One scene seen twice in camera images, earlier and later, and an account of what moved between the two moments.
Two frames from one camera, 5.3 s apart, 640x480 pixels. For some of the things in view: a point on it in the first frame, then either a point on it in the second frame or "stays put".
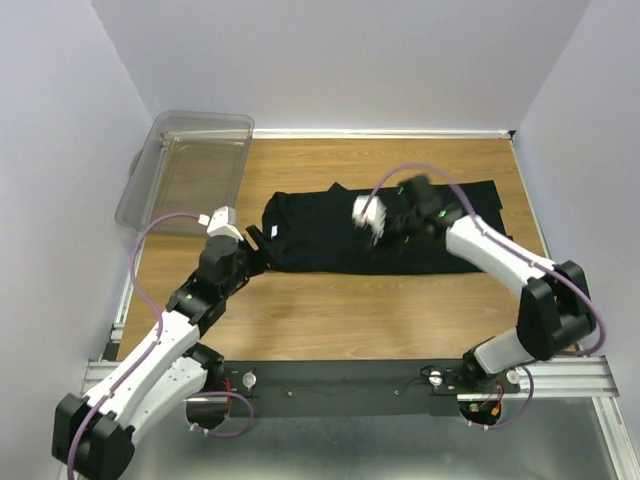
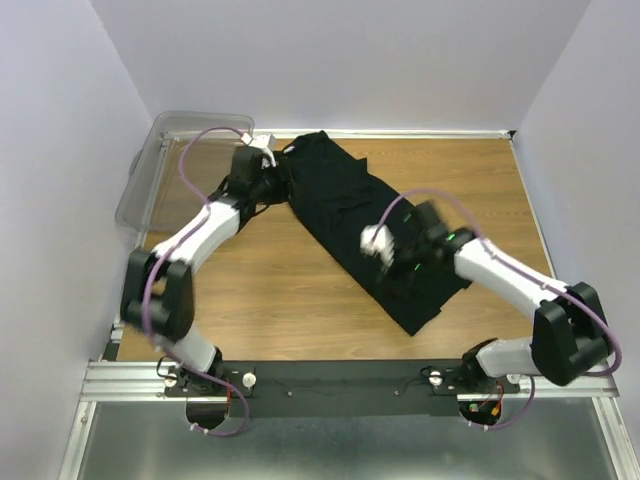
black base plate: x=344 y=388 stays put
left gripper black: x=260 y=261 -> x=282 y=186
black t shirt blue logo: x=315 y=230 -> x=342 y=196
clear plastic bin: x=189 y=162 stays put
